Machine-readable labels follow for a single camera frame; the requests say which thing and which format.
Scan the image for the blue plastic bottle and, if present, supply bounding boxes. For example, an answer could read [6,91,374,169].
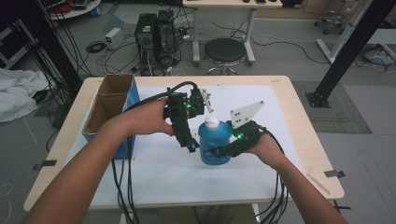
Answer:
[197,119,234,166]

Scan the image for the white crumpled cloth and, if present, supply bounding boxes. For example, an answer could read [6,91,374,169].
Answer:
[0,67,50,123]

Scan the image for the coiled black cable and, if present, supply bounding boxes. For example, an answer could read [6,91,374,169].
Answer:
[85,40,107,54]

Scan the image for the black frame post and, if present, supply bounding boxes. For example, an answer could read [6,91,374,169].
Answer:
[17,0,84,94]
[304,0,396,109]

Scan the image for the white stand leg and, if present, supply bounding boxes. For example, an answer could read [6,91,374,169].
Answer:
[316,0,374,65]

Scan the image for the pale blue bag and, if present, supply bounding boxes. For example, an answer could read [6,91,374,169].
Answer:
[363,46,396,67]

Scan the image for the white table mat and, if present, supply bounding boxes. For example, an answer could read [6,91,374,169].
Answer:
[64,84,307,209]

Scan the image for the small white box device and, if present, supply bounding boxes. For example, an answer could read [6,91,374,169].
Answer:
[104,27,125,50]

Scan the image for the white bottle cap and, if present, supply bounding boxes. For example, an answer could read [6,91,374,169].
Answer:
[204,115,220,131]

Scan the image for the blue cardboard box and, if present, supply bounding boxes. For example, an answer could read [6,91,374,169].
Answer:
[81,73,142,161]

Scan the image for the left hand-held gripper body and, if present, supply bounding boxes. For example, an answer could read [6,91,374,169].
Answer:
[163,88,216,121]

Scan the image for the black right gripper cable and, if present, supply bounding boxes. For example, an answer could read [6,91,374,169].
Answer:
[255,125,291,224]

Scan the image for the black tape strip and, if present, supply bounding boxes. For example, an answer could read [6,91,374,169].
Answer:
[323,169,347,179]
[32,159,58,172]

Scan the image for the black tape cross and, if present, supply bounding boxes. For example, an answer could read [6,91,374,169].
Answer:
[332,200,352,216]

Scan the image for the person's left hand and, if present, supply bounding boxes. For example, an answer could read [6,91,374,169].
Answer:
[123,97,176,137]

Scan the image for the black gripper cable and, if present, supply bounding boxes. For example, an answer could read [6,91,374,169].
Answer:
[110,80,201,224]
[255,125,291,224]

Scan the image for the white table leg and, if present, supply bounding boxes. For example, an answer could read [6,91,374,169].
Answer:
[248,203,262,224]

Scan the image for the person's right hand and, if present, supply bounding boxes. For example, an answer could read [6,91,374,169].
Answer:
[245,132,288,172]

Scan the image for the office chair wheel base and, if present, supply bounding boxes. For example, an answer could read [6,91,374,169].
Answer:
[313,10,348,35]

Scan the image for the black computer tower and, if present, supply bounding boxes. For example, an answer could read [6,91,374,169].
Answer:
[155,9,177,54]
[134,12,159,77]

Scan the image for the white background desk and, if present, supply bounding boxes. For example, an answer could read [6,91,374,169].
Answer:
[181,0,284,65]

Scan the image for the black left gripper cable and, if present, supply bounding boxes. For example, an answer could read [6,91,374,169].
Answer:
[110,80,201,224]

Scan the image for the black round stool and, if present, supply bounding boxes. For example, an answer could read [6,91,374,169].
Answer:
[204,37,248,76]

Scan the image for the person's khaki legs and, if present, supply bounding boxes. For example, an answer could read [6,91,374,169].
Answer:
[157,204,257,224]

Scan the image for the round white table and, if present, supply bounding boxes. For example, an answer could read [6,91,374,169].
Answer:
[46,0,103,21]

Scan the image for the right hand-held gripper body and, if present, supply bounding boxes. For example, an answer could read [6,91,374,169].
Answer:
[228,100,266,158]

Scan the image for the thin wooden stick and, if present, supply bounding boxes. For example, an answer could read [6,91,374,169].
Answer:
[306,173,332,196]

